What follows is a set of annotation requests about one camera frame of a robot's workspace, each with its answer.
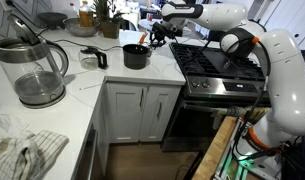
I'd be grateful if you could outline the small glass carafe black handle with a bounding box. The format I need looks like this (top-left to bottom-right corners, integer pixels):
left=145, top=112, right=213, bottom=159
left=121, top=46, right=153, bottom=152
left=77, top=46, right=109, bottom=71

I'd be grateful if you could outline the black stone bowl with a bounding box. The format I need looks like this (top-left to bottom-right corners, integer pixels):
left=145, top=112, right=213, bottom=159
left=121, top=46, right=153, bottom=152
left=37, top=11, right=69, bottom=30

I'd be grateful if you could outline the black cable bundle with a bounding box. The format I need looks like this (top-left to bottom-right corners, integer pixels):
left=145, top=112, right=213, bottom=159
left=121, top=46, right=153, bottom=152
left=281, top=134, right=305, bottom=180

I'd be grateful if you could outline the narrow white cabinet door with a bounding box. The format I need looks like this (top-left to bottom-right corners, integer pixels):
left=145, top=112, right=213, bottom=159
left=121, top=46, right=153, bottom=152
left=139, top=84, right=182, bottom=143

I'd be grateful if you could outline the orange handled utensil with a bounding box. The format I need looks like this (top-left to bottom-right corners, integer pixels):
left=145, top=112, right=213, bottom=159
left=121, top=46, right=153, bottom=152
left=137, top=31, right=149, bottom=46

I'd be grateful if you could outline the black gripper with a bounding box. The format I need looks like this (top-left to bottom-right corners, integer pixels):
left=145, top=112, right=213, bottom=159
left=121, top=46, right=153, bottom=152
left=150, top=21, right=178, bottom=48

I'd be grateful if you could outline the stainless gas stove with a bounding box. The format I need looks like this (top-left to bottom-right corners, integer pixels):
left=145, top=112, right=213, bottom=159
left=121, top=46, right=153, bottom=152
left=161, top=41, right=274, bottom=153

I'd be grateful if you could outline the black kettle power cable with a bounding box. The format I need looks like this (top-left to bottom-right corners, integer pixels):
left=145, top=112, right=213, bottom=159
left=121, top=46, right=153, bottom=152
left=53, top=39, right=124, bottom=53

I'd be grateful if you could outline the cooking oil bottle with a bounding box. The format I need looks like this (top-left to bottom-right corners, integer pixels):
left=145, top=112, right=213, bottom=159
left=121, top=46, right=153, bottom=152
left=78, top=0, right=95, bottom=28

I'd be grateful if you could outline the round white table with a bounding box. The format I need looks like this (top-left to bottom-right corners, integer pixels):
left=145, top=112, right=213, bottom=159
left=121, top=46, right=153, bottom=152
left=137, top=18, right=164, bottom=34

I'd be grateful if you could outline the metal mixing bowl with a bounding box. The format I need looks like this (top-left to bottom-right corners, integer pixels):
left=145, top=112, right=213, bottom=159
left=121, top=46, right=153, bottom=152
left=62, top=17, right=101, bottom=38

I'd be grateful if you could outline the black cooking pot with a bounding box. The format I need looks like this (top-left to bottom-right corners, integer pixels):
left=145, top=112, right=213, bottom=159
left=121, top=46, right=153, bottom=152
left=122, top=43, right=154, bottom=70

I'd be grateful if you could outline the potted green plant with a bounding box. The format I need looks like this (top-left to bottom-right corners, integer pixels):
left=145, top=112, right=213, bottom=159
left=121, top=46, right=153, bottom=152
left=91, top=0, right=125, bottom=40

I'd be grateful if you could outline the towel hanging on oven handle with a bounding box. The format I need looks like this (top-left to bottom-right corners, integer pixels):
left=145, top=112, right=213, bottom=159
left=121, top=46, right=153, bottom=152
left=211, top=105, right=270, bottom=131

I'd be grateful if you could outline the glass electric kettle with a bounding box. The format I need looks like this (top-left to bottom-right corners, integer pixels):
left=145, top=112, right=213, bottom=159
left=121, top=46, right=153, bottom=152
left=0, top=13, right=70, bottom=110

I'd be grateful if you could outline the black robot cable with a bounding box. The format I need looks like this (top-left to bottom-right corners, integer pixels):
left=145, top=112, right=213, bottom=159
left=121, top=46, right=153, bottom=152
left=221, top=28, right=271, bottom=161

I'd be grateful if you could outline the metal cabinet door handle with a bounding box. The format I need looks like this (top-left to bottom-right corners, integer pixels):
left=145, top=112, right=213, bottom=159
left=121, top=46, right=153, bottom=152
left=139, top=87, right=145, bottom=110
left=156, top=101, right=163, bottom=120

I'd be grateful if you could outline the metal robot mounting frame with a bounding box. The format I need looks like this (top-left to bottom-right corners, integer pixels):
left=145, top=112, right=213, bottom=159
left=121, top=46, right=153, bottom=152
left=213, top=118, right=256, bottom=180

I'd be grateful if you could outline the white bottle red cap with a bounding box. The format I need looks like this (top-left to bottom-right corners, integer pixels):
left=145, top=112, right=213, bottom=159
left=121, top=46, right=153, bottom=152
left=67, top=2, right=79, bottom=19

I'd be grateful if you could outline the wooden table top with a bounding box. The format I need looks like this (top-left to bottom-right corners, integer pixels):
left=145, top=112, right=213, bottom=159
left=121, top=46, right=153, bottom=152
left=191, top=115, right=239, bottom=180

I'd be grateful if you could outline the striped dish towel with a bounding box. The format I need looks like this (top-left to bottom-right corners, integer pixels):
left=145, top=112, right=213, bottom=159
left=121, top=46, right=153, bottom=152
left=0, top=129, right=70, bottom=180

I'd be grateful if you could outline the wide white cabinet door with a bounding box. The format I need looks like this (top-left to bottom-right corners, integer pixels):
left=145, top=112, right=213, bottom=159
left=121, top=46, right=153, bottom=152
left=106, top=82, right=148, bottom=144

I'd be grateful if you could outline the thin white stick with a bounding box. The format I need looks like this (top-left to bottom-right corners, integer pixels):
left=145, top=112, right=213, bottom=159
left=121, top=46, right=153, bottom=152
left=79, top=75, right=109, bottom=91

